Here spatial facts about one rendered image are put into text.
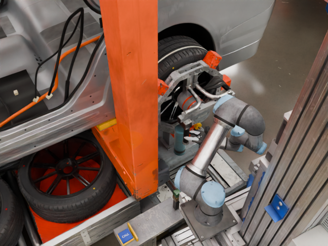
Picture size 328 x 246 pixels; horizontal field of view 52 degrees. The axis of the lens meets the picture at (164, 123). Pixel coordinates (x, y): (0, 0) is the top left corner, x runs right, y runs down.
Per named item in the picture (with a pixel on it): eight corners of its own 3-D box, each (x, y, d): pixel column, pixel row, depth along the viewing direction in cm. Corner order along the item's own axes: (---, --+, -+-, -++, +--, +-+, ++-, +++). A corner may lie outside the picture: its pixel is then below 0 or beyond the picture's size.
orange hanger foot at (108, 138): (111, 123, 256) (106, 90, 230) (146, 172, 228) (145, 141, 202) (91, 132, 250) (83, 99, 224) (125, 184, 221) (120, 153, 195)
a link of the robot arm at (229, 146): (244, 136, 206) (242, 145, 212) (227, 133, 207) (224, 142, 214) (244, 146, 201) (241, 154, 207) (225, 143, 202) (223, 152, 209)
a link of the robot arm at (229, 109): (192, 202, 162) (249, 103, 156) (167, 185, 168) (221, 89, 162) (199, 200, 173) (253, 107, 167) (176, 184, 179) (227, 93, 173)
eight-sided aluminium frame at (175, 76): (211, 108, 260) (220, 51, 219) (216, 113, 256) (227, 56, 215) (151, 138, 240) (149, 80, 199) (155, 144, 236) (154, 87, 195)
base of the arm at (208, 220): (228, 219, 174) (231, 210, 167) (203, 232, 170) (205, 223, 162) (213, 195, 183) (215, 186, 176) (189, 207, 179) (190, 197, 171)
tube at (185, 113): (189, 88, 216) (190, 75, 208) (207, 106, 205) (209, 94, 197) (166, 98, 210) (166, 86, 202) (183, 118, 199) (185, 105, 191)
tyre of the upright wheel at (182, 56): (109, 72, 212) (140, 125, 267) (127, 94, 199) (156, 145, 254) (192, 15, 220) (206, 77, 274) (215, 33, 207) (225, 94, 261)
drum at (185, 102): (191, 99, 237) (193, 85, 227) (210, 118, 225) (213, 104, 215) (174, 107, 232) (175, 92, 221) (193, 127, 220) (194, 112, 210)
